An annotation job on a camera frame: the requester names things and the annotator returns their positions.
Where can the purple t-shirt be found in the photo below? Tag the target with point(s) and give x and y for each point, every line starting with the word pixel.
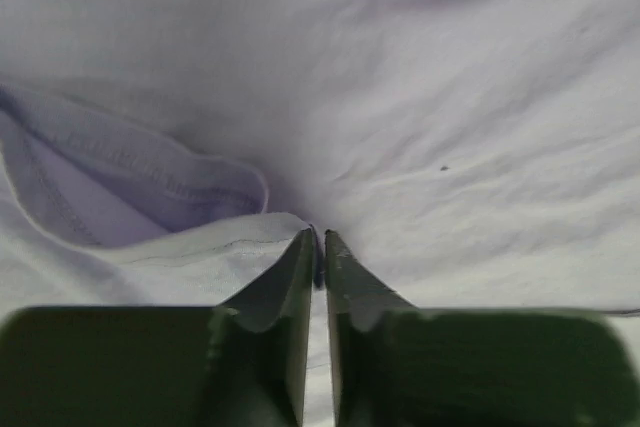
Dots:
pixel 470 153

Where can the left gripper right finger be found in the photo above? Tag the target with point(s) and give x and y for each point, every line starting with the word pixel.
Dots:
pixel 396 364

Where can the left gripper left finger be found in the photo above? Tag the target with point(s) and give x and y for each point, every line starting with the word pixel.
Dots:
pixel 238 363

